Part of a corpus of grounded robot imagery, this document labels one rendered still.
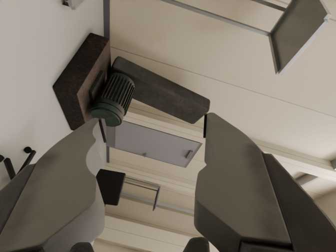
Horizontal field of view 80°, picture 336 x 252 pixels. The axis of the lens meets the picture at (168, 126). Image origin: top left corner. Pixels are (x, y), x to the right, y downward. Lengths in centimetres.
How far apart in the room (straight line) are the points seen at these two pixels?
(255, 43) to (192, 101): 109
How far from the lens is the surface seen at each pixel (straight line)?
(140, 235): 797
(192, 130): 383
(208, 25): 287
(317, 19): 206
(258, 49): 307
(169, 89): 280
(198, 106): 291
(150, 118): 375
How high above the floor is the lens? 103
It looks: 4 degrees up
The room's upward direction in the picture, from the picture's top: 106 degrees clockwise
